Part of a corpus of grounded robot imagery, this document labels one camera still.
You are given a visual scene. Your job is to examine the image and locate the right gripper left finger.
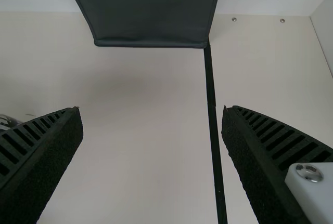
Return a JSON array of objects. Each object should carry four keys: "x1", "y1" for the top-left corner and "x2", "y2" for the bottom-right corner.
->
[{"x1": 0, "y1": 106, "x2": 84, "y2": 224}]

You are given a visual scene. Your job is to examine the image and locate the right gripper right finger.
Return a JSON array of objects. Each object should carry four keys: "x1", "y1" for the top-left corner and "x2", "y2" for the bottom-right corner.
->
[{"x1": 221, "y1": 105, "x2": 333, "y2": 224}]

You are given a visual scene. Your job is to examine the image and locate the black strip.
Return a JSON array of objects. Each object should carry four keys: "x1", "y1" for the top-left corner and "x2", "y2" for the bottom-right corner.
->
[{"x1": 203, "y1": 41, "x2": 228, "y2": 224}]

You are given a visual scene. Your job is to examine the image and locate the dark grey bag with straps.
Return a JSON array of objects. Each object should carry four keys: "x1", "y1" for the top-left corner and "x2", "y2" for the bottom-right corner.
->
[{"x1": 61, "y1": 0, "x2": 224, "y2": 49}]

